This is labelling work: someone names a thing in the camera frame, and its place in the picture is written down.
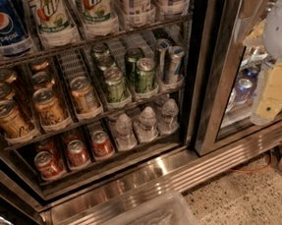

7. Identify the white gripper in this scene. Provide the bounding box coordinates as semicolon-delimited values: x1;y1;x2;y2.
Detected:
243;20;282;126

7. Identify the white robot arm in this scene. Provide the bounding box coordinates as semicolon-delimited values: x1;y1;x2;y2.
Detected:
250;0;282;125

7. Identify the second-row orange lacroix can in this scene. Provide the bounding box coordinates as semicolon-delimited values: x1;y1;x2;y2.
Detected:
32;71;56;90
32;88;66;126
28;59;50;74

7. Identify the steel glass fridge door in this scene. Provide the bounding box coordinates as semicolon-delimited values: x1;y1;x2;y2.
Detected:
189;0;282;155

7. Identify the clear plastic bin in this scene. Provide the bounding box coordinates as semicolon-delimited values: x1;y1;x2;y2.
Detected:
100;191;199;225

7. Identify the middle green can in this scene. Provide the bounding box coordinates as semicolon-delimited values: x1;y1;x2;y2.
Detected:
97;54;117;73

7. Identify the back left red can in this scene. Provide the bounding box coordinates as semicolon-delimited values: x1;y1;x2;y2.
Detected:
34;139;58;154

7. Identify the middle second-row orange LaCroix can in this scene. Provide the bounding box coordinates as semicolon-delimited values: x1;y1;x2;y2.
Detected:
32;71;56;90

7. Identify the front middle red can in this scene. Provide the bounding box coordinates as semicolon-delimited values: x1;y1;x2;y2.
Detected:
67;140;89;167

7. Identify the right 7UP zero sugar can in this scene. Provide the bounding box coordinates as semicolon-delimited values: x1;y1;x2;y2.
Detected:
75;0;111;23

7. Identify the front left red can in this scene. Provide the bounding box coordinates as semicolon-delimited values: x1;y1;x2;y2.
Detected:
33;150;63;178

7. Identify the upper wire fridge shelf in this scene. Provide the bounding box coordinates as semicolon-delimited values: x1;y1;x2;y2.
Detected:
0;13;193;69

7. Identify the orange cable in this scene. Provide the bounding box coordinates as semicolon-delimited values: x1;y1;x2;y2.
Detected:
227;150;274;177

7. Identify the left Pepsi can behind glass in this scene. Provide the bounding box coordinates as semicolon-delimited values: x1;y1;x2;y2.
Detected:
235;78;253;105

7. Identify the left water bottle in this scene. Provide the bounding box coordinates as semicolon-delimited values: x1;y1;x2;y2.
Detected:
115;114;137;150

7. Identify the back green can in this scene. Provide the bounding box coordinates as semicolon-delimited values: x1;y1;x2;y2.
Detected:
90;42;110;59

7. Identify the back left orange LaCroix can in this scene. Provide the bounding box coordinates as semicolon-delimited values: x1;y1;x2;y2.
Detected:
0;68;17;84

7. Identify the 7up zero sugar can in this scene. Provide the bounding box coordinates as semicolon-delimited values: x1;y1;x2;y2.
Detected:
28;0;72;33
75;0;111;23

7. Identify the red can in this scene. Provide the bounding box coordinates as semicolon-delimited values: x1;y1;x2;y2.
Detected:
90;131;114;158
33;150;63;178
67;140;89;167
61;128;82;144
34;139;58;154

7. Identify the green can lane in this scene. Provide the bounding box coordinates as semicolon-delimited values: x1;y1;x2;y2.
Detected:
124;47;145;83
135;58;155;94
104;67;126;103

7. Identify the left 7UP zero sugar can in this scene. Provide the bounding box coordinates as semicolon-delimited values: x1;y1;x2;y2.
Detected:
28;0;72;33

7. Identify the middle left orange LaCroix can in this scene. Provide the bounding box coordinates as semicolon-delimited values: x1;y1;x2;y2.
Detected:
0;83;16;101

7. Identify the wire fridge shelf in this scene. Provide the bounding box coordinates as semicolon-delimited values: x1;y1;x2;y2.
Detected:
0;13;193;69
4;84;184;150

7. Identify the right water bottle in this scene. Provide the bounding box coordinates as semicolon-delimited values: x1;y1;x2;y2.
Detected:
158;99;179;136

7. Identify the green can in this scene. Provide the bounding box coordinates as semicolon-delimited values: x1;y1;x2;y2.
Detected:
90;42;110;59
97;54;117;73

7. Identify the back second-row orange LaCroix can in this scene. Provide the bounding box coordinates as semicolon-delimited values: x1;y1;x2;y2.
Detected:
28;59;50;74

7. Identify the back middle red can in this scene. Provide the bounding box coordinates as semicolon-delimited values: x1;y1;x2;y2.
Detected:
61;128;82;144

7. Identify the front second-row orange LaCroix can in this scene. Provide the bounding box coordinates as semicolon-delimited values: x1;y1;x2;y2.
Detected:
32;88;66;126

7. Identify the right slim silver can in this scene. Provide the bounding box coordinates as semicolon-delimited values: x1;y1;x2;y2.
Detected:
164;45;185;84

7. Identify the water bottle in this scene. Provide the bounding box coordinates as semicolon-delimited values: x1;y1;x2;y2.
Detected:
115;114;137;150
135;107;159;143
158;99;179;136

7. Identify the blue Pepsi can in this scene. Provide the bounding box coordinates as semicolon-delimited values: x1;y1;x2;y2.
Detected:
0;0;28;47

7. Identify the third-row orange LaCroix can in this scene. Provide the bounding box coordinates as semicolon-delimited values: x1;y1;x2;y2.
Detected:
70;77;99;114

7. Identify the middle wire fridge shelf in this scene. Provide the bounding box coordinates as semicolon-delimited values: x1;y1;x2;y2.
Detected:
4;84;184;150

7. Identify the steel fridge base grille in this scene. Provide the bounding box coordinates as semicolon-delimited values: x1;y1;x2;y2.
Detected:
46;118;282;225

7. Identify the middle water bottle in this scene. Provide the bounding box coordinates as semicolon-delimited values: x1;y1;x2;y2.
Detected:
135;107;159;143

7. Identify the right red can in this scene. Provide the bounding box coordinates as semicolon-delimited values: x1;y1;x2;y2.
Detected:
90;131;114;158

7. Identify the front left orange LaCroix can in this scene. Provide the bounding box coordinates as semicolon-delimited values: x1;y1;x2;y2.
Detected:
0;99;34;139

